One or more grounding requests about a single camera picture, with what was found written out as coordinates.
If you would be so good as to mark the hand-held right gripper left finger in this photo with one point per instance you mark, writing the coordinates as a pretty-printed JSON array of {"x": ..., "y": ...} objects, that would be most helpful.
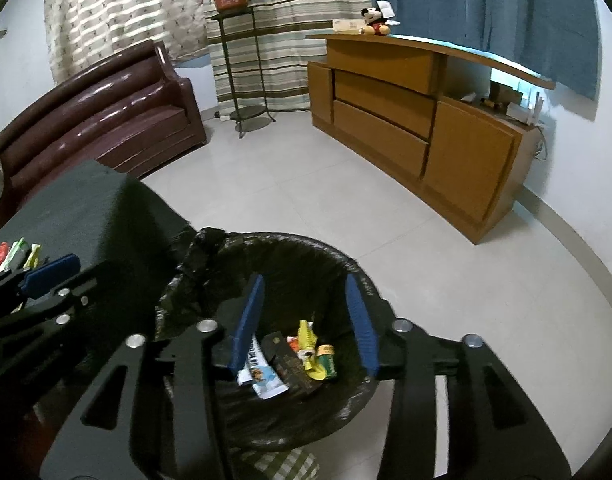
[{"x": 246, "y": 330}]

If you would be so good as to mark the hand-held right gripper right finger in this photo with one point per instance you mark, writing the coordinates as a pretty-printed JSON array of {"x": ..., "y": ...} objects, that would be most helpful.
[{"x": 363, "y": 325}]

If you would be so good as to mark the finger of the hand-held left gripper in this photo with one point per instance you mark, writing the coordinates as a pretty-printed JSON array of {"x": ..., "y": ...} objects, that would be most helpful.
[
  {"x": 75, "y": 292},
  {"x": 50, "y": 272}
]

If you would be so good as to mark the pale yellow green wrapper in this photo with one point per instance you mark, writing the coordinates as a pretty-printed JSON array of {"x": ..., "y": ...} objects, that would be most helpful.
[{"x": 33, "y": 256}]

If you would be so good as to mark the white squeezed tube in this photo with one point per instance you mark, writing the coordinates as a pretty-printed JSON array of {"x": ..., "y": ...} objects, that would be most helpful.
[{"x": 258, "y": 354}]

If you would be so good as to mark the green and white wrapper bundle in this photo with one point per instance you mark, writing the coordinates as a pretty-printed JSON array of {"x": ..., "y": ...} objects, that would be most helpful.
[{"x": 14, "y": 255}]

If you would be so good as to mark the green bottle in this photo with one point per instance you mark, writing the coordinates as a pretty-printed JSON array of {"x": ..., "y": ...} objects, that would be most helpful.
[{"x": 328, "y": 362}]

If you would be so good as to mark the orange plastic bag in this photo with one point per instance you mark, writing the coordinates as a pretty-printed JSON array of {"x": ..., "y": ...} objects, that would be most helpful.
[{"x": 295, "y": 346}]

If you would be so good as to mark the black carton box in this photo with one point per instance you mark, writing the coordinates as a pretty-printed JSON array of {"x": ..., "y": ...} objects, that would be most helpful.
[{"x": 288, "y": 365}]

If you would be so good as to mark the white pale blue packet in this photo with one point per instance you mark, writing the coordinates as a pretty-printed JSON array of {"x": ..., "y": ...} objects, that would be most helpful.
[{"x": 268, "y": 384}]

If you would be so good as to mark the trash bin with black liner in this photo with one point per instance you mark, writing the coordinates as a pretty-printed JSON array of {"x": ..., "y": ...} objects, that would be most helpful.
[{"x": 286, "y": 270}]

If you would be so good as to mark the dark grey tablecloth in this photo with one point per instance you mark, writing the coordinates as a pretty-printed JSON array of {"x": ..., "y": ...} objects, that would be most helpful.
[{"x": 85, "y": 200}]

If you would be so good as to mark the green checked cloth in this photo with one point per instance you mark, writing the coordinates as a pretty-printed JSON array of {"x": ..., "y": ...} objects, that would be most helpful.
[{"x": 281, "y": 465}]

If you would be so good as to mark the brown leather sofa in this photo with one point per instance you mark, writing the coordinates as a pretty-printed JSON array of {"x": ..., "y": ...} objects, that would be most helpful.
[{"x": 100, "y": 115}]

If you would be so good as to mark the wooden cabinet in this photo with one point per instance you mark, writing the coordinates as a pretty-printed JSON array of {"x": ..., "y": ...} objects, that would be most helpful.
[{"x": 386, "y": 125}]

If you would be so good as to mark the black metal plant stand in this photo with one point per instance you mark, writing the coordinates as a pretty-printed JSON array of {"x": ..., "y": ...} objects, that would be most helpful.
[{"x": 248, "y": 112}]

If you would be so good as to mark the white router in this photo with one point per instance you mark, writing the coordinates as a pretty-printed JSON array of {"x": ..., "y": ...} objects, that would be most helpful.
[{"x": 523, "y": 112}]

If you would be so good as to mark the beige circle patterned curtain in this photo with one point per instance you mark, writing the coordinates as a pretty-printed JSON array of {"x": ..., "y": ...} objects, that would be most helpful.
[{"x": 115, "y": 10}]

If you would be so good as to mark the dark brown small box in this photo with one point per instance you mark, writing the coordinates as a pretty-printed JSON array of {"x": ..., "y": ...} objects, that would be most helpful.
[{"x": 503, "y": 92}]

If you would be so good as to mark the beige cardboard box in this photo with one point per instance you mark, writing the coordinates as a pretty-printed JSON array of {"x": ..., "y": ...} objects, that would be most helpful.
[{"x": 347, "y": 26}]

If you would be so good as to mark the mouse plush toy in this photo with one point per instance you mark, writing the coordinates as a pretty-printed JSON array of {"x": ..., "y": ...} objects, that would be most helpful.
[{"x": 377, "y": 24}]

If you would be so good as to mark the striped curtain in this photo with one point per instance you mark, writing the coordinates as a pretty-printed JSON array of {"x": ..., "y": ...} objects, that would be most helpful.
[{"x": 296, "y": 20}]

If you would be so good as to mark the white paper tag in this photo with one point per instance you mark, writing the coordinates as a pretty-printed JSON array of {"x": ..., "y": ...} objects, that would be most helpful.
[{"x": 387, "y": 8}]

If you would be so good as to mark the blue curtain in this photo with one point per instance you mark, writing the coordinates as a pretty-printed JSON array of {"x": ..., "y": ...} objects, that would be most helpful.
[{"x": 486, "y": 10}]

